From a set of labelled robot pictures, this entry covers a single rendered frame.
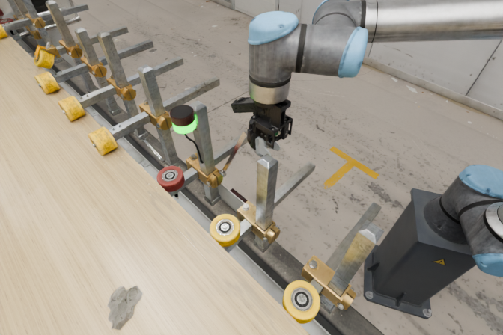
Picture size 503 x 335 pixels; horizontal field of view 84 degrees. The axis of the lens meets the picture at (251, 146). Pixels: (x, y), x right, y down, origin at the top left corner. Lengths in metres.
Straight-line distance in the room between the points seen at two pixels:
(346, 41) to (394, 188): 1.73
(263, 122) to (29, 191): 0.72
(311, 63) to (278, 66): 0.06
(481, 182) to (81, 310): 1.15
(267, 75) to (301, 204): 1.43
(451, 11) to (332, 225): 1.42
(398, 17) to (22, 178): 1.10
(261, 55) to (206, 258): 0.49
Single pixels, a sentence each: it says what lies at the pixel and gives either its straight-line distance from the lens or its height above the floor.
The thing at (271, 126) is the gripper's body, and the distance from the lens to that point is 0.65.
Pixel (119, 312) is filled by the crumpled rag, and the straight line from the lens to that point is 0.74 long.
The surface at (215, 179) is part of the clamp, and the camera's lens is 0.91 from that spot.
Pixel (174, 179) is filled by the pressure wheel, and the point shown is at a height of 0.90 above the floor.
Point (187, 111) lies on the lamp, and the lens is 0.73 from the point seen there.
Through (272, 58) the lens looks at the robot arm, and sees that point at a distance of 0.55.
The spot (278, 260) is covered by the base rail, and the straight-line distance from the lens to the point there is 0.95.
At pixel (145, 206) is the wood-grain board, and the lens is 0.86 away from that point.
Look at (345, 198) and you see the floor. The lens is 2.01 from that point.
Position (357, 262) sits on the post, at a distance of 0.64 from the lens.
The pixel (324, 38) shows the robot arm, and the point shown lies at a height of 1.36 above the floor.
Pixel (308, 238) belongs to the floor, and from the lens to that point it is 1.80.
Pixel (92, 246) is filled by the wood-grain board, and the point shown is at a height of 0.90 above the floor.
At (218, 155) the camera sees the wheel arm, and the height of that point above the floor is 0.86.
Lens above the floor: 1.58
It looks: 45 degrees down
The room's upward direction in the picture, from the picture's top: straight up
